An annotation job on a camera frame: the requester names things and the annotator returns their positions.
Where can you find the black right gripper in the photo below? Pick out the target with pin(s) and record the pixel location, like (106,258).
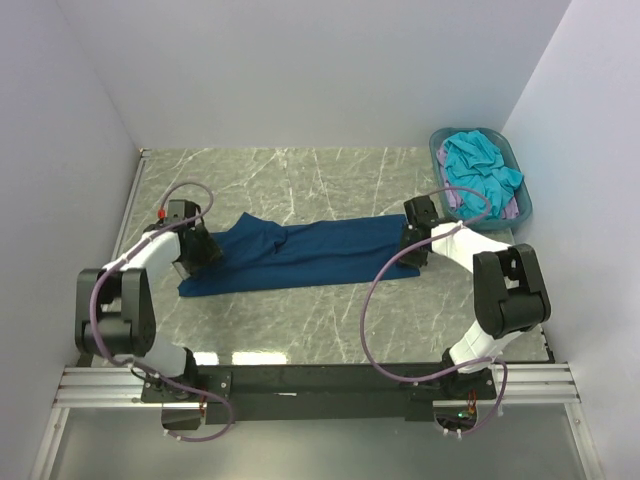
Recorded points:
(416,261)

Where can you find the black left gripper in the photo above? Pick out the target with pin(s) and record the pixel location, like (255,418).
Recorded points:
(209,252)

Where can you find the dark blue printed t-shirt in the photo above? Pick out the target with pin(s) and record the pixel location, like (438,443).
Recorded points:
(262,255)

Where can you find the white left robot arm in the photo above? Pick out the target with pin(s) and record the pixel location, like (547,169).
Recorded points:
(115,301)

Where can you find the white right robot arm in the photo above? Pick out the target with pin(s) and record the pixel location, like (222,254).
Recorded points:
(510,296)

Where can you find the turquoise t-shirt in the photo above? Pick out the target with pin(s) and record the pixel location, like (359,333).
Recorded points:
(480,175)

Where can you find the teal plastic laundry basket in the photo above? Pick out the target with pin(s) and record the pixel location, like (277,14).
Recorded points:
(480,178)

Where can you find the black base crossbar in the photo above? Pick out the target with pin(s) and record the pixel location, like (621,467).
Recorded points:
(325,392)

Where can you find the aluminium frame rail front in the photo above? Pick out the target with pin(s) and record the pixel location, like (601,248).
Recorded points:
(118,387)

